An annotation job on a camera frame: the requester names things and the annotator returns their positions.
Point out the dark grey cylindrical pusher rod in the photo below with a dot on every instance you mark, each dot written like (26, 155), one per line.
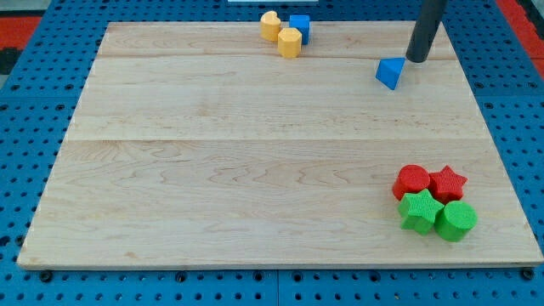
(425, 30)

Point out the blue cube block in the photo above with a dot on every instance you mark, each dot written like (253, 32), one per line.
(302, 23)

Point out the green cylinder block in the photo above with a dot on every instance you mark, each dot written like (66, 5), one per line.
(455, 221)

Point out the green star block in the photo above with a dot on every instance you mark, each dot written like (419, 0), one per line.
(418, 211)

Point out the light wooden board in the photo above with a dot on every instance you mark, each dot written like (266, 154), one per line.
(195, 145)

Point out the red cylinder block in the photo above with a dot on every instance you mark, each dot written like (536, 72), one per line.
(411, 178)

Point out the blue triangle block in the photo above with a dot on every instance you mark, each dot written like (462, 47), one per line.
(389, 71)

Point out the yellow heart block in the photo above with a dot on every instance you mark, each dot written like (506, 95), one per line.
(270, 26)

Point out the red star block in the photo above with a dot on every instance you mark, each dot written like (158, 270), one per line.
(446, 185)

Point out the yellow hexagon block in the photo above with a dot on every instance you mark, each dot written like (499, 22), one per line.
(289, 43)

